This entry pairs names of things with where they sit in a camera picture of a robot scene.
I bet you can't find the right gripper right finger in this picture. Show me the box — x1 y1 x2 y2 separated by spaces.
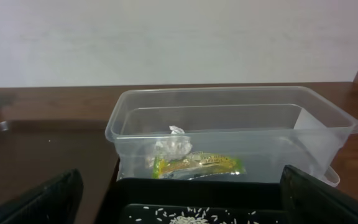
280 165 358 224

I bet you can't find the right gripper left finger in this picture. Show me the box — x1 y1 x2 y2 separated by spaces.
0 169 84 224

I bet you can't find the black waste tray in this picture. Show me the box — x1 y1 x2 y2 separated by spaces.
96 158 292 223

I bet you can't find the clear plastic waste bin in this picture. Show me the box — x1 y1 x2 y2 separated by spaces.
105 86 358 186

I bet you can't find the dark brown serving tray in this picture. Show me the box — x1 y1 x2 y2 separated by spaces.
0 120 117 223

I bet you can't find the spilled rice pile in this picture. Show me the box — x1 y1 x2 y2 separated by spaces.
134 205 279 224

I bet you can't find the yellow green wrapper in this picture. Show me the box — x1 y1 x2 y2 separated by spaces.
152 151 246 180

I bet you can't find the crumpled white paper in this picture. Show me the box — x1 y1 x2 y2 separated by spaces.
145 126 193 167

